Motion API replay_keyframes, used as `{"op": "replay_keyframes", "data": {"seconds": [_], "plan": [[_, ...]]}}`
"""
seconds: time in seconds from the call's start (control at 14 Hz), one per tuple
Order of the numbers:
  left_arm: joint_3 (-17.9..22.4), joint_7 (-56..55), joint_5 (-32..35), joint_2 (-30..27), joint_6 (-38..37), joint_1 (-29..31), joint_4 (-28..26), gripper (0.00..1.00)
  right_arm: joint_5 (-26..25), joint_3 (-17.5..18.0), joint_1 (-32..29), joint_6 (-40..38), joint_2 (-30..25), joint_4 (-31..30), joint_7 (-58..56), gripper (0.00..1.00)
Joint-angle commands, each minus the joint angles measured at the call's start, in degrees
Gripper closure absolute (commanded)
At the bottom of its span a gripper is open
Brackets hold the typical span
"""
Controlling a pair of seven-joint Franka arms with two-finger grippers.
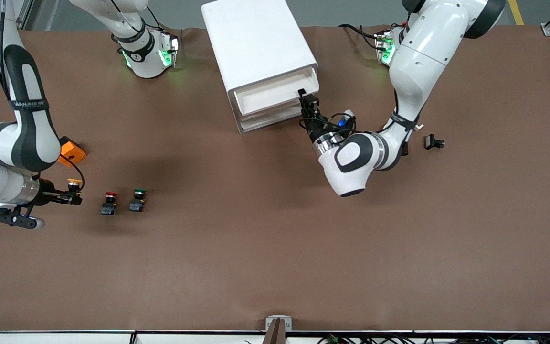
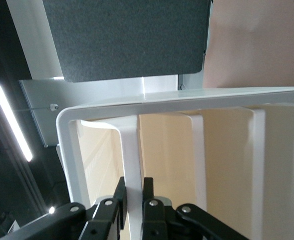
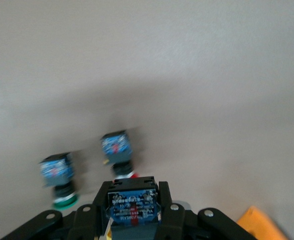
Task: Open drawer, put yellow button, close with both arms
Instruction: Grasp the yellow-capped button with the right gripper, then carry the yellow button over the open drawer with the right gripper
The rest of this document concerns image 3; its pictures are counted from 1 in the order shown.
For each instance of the orange and black button box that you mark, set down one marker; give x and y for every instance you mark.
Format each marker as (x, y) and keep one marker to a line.
(259, 225)

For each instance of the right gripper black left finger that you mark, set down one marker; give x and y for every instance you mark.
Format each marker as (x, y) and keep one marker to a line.
(87, 225)

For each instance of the green push button switch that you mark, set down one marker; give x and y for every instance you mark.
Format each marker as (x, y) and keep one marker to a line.
(55, 171)

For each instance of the red push button switch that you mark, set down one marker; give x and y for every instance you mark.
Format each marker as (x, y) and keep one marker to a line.
(116, 147)

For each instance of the yellow push button switch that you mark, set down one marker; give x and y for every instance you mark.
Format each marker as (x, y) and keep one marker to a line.
(133, 205)

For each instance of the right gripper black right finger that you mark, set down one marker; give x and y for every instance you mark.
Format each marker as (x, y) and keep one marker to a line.
(176, 225)

